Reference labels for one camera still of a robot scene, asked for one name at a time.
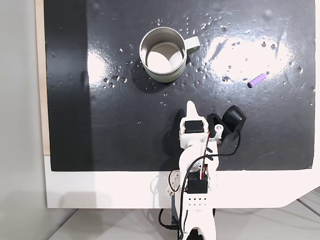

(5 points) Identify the purple ribbed pen grip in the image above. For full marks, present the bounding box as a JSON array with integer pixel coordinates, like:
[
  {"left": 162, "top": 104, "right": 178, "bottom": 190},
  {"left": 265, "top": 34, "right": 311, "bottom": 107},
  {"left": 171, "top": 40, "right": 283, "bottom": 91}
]
[{"left": 247, "top": 72, "right": 268, "bottom": 89}]

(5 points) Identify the pale green steel mug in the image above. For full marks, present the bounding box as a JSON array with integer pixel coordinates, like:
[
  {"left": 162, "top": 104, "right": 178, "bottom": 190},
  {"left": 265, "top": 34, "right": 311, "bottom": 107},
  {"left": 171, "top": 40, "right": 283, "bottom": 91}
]
[{"left": 138, "top": 26, "right": 201, "bottom": 84}]

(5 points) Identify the black table mat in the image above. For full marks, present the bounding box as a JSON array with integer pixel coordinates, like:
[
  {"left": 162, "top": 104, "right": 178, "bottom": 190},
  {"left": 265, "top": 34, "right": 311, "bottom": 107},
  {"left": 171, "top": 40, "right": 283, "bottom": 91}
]
[{"left": 43, "top": 0, "right": 317, "bottom": 173}]

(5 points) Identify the black camera box with mount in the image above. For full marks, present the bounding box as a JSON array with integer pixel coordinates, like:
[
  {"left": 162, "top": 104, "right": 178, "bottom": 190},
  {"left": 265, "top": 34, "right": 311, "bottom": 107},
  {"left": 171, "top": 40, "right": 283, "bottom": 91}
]
[{"left": 205, "top": 104, "right": 248, "bottom": 149}]

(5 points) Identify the black camera cable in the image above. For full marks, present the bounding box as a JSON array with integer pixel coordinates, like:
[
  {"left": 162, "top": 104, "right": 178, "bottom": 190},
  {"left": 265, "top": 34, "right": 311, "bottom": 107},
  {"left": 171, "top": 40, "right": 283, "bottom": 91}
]
[{"left": 178, "top": 129, "right": 242, "bottom": 240}]

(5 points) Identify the black power cable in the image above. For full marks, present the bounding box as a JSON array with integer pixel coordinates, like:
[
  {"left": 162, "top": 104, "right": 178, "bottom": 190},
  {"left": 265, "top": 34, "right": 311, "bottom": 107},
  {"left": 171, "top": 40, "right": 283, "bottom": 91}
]
[{"left": 158, "top": 207, "right": 181, "bottom": 232}]

